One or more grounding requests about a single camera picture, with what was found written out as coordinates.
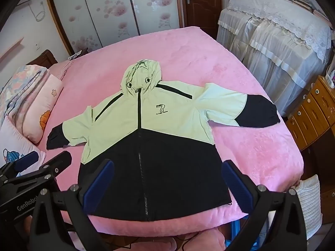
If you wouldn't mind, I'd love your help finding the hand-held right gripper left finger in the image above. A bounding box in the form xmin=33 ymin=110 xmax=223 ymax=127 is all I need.
xmin=28 ymin=159 xmax=116 ymax=251

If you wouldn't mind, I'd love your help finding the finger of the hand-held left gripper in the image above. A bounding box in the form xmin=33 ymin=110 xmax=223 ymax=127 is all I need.
xmin=0 ymin=151 xmax=40 ymax=182
xmin=6 ymin=150 xmax=73 ymax=189

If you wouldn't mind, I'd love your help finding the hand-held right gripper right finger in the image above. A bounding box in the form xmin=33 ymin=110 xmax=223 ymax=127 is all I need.
xmin=221 ymin=159 xmax=308 ymax=251

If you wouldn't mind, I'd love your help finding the green black hooded jacket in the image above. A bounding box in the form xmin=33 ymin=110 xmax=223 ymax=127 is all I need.
xmin=46 ymin=60 xmax=281 ymax=222

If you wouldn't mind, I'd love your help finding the white cartoon pillow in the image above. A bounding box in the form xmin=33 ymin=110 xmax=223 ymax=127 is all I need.
xmin=0 ymin=116 xmax=46 ymax=173

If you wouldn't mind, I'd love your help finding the blue plastic stool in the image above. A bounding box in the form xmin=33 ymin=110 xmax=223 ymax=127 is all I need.
xmin=226 ymin=218 xmax=267 ymax=251

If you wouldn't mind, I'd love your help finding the pink flower pillow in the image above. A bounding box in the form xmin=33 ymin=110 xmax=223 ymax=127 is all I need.
xmin=8 ymin=72 xmax=64 ymax=144

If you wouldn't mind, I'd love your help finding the white knitted cloth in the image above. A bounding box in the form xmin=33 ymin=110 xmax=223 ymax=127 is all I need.
xmin=292 ymin=175 xmax=323 ymax=239

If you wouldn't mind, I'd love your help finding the floral folded quilt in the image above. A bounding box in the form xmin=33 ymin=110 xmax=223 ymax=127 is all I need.
xmin=0 ymin=64 xmax=49 ymax=121

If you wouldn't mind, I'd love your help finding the pink plush blanket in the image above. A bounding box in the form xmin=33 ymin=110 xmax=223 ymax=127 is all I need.
xmin=39 ymin=26 xmax=304 ymax=241

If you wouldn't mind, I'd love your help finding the dark wooden headboard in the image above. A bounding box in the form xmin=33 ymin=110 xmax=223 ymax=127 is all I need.
xmin=26 ymin=50 xmax=58 ymax=70

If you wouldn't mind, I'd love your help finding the wooden drawer cabinet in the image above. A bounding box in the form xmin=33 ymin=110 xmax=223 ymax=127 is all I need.
xmin=285 ymin=75 xmax=335 ymax=152

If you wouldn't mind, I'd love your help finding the cluster of small containers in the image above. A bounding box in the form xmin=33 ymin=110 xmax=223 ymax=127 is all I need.
xmin=325 ymin=67 xmax=335 ymax=89

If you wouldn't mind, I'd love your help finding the floral sliding door wardrobe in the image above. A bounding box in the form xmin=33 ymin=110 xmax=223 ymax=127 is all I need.
xmin=44 ymin=0 xmax=184 ymax=55

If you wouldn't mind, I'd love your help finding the brown wooden door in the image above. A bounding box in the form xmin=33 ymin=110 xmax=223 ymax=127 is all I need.
xmin=180 ymin=0 xmax=225 ymax=41

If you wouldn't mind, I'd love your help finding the stack of books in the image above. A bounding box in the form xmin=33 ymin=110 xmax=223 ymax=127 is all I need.
xmin=285 ymin=0 xmax=314 ymax=12

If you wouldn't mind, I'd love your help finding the black cable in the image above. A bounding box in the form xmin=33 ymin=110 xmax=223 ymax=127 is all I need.
xmin=115 ymin=234 xmax=201 ymax=251

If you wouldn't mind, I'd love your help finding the white wall cable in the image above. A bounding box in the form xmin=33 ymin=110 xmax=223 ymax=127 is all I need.
xmin=27 ymin=1 xmax=46 ymax=23

